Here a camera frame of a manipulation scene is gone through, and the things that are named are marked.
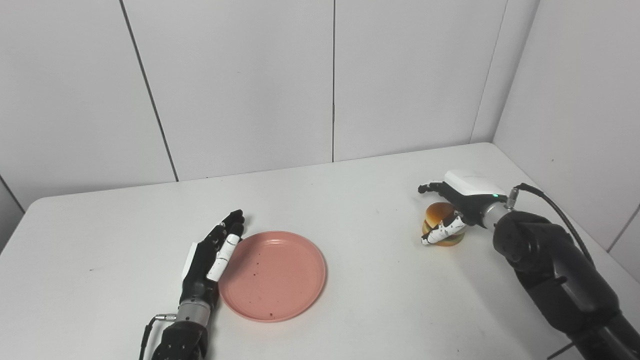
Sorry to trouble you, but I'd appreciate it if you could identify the toy hamburger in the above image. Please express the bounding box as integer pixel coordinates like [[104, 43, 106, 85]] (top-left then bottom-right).
[[421, 202, 466, 248]]

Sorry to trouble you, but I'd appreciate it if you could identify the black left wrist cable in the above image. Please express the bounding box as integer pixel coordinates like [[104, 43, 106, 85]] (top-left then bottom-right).
[[138, 313, 177, 360]]

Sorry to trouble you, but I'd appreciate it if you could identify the pink round plate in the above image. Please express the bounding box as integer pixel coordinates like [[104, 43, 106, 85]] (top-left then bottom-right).
[[218, 230, 327, 323]]

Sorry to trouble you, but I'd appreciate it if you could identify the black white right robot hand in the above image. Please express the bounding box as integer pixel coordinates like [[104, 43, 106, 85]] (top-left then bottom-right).
[[418, 170, 507, 246]]

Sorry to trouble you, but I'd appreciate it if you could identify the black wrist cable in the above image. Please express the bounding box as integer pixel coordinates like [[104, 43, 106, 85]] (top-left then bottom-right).
[[138, 313, 177, 360], [506, 183, 596, 266]]

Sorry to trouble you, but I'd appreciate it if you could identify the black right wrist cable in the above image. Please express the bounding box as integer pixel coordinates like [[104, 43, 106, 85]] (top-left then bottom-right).
[[506, 183, 596, 266]]

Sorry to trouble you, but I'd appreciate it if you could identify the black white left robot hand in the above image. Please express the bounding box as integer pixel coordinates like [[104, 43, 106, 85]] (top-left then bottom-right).
[[180, 209, 246, 307]]

